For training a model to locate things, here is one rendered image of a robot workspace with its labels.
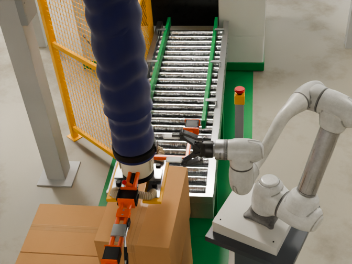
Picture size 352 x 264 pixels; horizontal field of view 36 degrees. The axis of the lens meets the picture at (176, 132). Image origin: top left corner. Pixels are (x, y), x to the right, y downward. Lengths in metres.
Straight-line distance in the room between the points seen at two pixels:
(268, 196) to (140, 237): 0.71
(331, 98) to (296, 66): 3.17
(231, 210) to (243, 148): 0.87
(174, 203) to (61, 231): 0.86
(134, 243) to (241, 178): 0.75
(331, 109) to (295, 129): 2.35
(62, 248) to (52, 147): 1.19
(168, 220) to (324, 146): 0.90
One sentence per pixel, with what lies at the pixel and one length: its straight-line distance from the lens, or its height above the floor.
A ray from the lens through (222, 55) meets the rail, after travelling 4.80.
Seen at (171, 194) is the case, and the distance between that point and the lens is 3.03.
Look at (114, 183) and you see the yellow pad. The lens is 2.88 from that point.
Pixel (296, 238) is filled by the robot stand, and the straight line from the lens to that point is 3.09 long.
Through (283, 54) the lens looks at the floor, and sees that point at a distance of 5.95.
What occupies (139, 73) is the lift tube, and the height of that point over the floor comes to 1.84.
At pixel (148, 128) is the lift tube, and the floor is 1.51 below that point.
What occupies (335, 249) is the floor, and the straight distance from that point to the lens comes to 4.04.
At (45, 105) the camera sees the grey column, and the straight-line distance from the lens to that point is 4.12.
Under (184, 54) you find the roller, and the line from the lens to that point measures 4.97.
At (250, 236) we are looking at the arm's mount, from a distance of 2.98.
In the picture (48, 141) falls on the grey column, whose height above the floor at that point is 0.44.
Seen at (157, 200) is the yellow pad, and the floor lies 1.12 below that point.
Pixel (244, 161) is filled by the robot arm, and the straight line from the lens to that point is 2.29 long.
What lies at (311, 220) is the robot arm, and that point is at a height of 1.01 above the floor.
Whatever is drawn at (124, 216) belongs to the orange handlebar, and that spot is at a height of 1.25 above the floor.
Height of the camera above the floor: 3.13
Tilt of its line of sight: 40 degrees down
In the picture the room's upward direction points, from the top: 5 degrees counter-clockwise
